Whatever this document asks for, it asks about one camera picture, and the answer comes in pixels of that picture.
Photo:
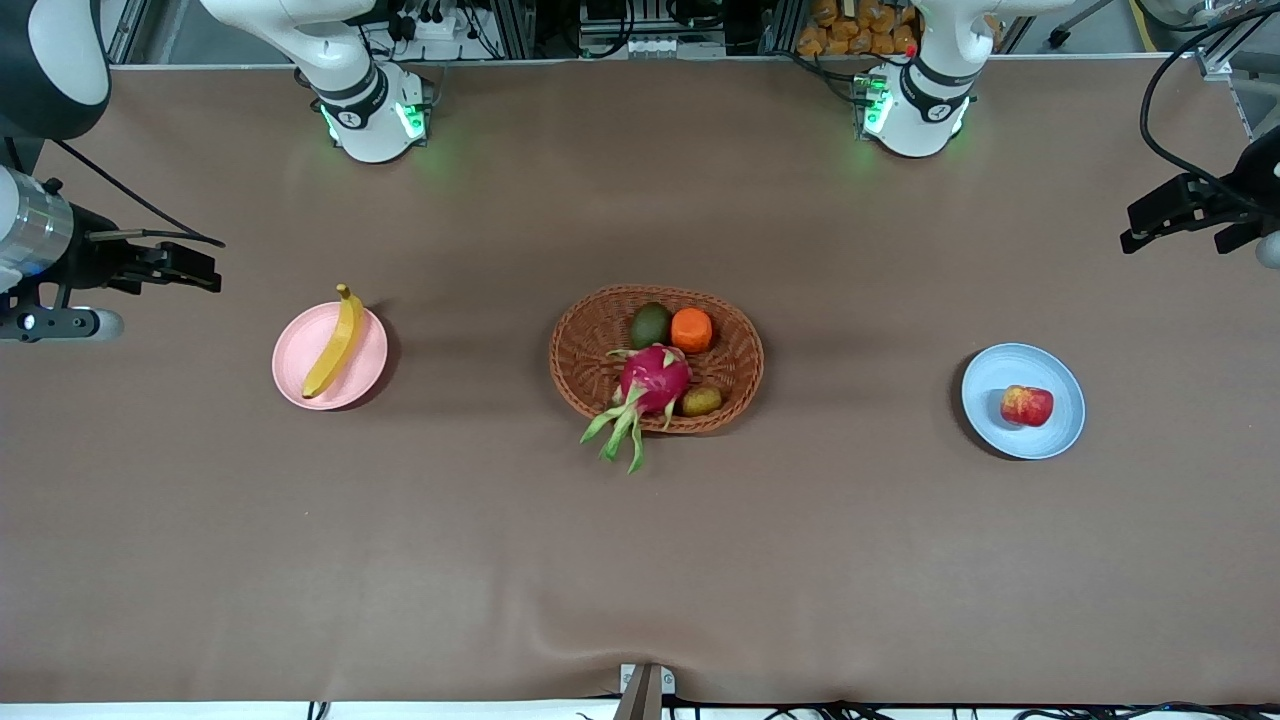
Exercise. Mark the pink dragon fruit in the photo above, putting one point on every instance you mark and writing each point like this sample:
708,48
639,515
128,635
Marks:
655,378

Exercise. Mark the light blue plate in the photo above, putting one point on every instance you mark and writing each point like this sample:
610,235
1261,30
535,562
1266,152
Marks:
1000,440

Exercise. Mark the aluminium frame rail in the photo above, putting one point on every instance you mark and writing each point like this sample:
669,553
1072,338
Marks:
128,35
1240,60

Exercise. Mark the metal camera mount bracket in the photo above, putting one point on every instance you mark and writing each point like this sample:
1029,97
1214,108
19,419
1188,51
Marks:
645,695

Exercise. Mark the red apple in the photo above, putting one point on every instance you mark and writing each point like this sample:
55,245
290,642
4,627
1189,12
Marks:
1027,406

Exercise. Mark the bag of orange round items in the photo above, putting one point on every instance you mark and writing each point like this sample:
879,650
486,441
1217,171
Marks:
835,35

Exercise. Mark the white power strip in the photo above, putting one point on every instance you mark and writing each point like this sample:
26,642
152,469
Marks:
440,30

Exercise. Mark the brown wicker basket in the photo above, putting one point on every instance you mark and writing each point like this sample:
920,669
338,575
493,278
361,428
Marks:
572,350

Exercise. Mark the brown kiwi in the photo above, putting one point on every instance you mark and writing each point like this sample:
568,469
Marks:
702,399

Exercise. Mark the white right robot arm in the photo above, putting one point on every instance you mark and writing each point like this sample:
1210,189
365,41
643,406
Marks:
360,110

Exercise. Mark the green avocado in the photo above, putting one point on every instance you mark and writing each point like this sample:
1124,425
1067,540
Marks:
650,326

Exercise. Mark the brown table cloth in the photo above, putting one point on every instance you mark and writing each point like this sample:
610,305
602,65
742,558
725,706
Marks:
300,560

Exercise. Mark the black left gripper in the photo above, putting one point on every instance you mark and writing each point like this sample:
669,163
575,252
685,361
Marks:
1243,196

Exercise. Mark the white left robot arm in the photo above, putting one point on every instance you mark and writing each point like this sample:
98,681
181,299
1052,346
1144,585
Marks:
925,100

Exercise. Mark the pink plate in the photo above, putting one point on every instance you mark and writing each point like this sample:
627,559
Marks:
290,362

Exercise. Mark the orange fruit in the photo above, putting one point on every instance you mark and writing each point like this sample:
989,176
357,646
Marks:
692,330

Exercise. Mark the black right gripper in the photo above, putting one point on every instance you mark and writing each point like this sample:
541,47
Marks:
92,258

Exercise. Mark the yellow banana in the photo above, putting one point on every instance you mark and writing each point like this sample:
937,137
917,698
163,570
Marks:
335,350

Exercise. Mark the aluminium frame post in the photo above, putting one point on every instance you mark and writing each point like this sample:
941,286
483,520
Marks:
780,25
512,28

